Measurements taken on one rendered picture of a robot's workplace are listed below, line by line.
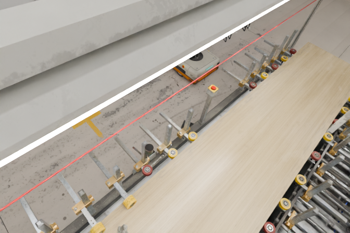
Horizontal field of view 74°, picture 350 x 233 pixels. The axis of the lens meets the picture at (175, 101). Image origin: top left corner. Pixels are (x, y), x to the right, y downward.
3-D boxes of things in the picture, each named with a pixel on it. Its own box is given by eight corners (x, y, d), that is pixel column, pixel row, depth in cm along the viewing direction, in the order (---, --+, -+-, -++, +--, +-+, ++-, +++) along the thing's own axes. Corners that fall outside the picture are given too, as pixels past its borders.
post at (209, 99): (198, 121, 238) (208, 93, 204) (201, 119, 241) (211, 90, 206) (201, 125, 236) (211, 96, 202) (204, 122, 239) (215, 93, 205)
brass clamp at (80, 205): (72, 209, 153) (71, 207, 150) (90, 195, 160) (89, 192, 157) (77, 216, 151) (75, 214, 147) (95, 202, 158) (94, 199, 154)
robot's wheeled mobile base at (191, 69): (164, 63, 390) (165, 51, 371) (190, 49, 423) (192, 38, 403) (194, 86, 364) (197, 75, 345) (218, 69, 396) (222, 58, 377)
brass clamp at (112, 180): (104, 183, 166) (104, 181, 162) (120, 171, 173) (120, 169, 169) (110, 190, 164) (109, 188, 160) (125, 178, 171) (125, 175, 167)
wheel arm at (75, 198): (56, 175, 165) (54, 173, 162) (61, 172, 167) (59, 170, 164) (96, 233, 146) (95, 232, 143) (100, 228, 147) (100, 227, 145)
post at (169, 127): (162, 154, 215) (166, 125, 178) (164, 151, 217) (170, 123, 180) (164, 156, 214) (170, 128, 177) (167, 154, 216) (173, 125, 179)
